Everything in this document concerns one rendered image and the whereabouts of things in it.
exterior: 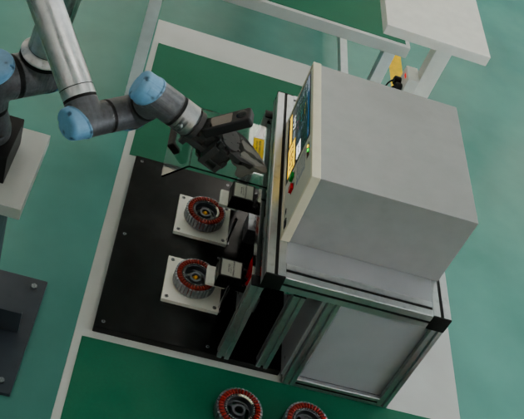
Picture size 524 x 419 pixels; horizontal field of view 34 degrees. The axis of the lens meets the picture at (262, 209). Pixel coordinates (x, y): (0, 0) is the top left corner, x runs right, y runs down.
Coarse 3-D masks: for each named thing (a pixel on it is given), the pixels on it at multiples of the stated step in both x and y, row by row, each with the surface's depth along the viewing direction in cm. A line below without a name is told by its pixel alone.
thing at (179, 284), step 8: (184, 264) 221; (192, 264) 222; (200, 264) 223; (208, 264) 224; (176, 272) 219; (184, 272) 220; (192, 272) 221; (200, 272) 224; (176, 280) 218; (184, 280) 217; (192, 280) 220; (200, 280) 220; (176, 288) 218; (184, 288) 217; (192, 288) 216; (200, 288) 217; (208, 288) 218; (192, 296) 217; (200, 296) 218; (208, 296) 220
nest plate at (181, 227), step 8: (184, 200) 243; (184, 208) 241; (224, 208) 246; (176, 216) 238; (184, 216) 238; (176, 224) 235; (184, 224) 236; (224, 224) 241; (176, 232) 234; (184, 232) 234; (192, 232) 235; (200, 232) 236; (208, 232) 237; (216, 232) 238; (224, 232) 239; (200, 240) 235; (208, 240) 235; (216, 240) 236; (224, 240) 237
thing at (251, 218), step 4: (248, 216) 241; (252, 216) 241; (248, 220) 240; (252, 220) 240; (244, 224) 244; (248, 224) 238; (252, 224) 239; (244, 228) 243; (248, 228) 237; (252, 228) 238; (244, 232) 241; (248, 232) 238; (252, 232) 237; (244, 236) 239; (248, 236) 239; (252, 236) 239; (244, 240) 240; (248, 240) 240; (252, 240) 240
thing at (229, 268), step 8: (216, 264) 222; (224, 264) 218; (232, 264) 219; (240, 264) 220; (208, 272) 220; (216, 272) 219; (224, 272) 216; (232, 272) 217; (240, 272) 218; (208, 280) 218; (216, 280) 217; (224, 280) 216; (232, 280) 216; (240, 280) 216; (224, 288) 219; (232, 288) 218; (240, 288) 218; (264, 296) 219
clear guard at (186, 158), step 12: (240, 132) 226; (252, 132) 228; (264, 132) 229; (180, 144) 219; (252, 144) 224; (264, 144) 226; (168, 156) 218; (180, 156) 215; (192, 156) 213; (264, 156) 222; (168, 168) 214; (180, 168) 211; (204, 168) 211; (228, 168) 214; (240, 180) 213; (252, 180) 214; (264, 180) 215
